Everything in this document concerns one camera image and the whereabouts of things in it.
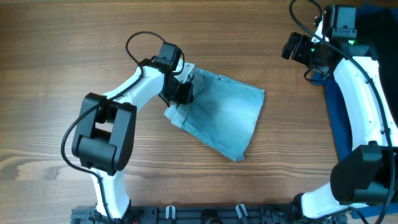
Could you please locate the light blue denim shorts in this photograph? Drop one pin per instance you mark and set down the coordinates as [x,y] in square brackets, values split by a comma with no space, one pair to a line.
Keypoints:
[222,115]

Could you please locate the blue garment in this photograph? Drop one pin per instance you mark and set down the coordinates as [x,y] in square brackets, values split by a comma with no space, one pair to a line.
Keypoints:
[338,117]

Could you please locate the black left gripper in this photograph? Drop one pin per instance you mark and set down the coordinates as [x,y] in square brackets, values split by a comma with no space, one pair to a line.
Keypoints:
[183,98]

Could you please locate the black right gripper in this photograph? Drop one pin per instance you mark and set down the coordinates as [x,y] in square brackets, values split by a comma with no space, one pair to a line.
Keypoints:
[303,42]

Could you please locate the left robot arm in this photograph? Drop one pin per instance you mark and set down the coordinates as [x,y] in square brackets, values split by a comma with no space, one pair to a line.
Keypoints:
[105,128]

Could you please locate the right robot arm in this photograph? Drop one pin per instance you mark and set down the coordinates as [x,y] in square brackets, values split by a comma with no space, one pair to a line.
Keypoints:
[363,125]

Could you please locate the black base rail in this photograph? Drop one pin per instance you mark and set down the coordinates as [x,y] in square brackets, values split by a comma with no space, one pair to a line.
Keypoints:
[266,214]

